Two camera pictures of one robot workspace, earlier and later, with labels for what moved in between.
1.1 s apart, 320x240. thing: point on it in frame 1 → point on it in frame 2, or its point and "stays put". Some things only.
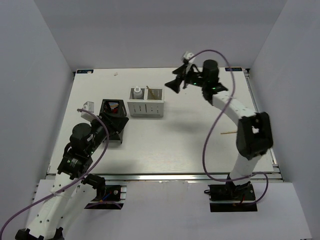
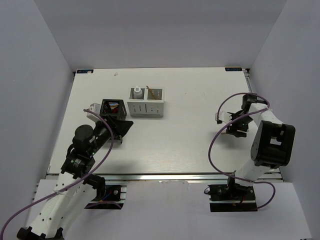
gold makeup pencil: x=152 y=94 stays put
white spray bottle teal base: x=138 y=94 stays put
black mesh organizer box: x=117 y=107 stays put
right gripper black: x=175 y=84 → x=231 y=129
